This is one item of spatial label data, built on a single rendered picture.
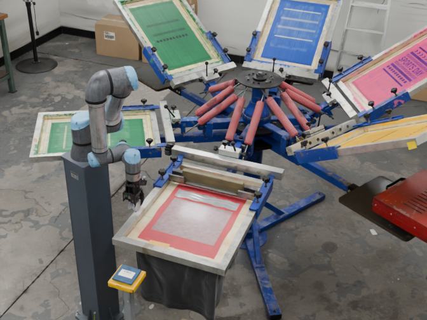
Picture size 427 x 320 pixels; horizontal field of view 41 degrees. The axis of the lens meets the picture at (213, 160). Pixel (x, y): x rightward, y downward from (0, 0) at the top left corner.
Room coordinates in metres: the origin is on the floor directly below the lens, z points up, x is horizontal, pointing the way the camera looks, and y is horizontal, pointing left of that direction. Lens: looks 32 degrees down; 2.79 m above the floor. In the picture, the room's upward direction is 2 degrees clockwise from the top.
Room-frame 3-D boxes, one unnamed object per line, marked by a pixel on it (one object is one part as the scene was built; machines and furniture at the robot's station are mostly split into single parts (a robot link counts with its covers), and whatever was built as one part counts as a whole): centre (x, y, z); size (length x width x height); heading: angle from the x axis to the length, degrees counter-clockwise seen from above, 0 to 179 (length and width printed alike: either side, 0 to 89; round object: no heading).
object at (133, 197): (2.33, 0.39, 1.16); 0.09 x 0.08 x 0.12; 161
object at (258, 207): (2.55, -0.27, 0.97); 0.30 x 0.05 x 0.07; 161
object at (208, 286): (2.14, 0.17, 0.74); 0.45 x 0.03 x 0.43; 71
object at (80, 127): (2.58, 0.67, 1.37); 0.13 x 0.12 x 0.14; 120
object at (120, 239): (2.42, 0.07, 0.97); 0.79 x 0.58 x 0.04; 161
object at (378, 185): (2.90, -0.71, 0.91); 1.34 x 0.40 x 0.08; 41
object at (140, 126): (3.25, 0.61, 1.05); 1.08 x 0.61 x 0.23; 101
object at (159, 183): (2.74, 0.26, 0.97); 0.30 x 0.05 x 0.07; 161
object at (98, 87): (2.36, 0.55, 1.52); 0.12 x 0.11 x 0.49; 30
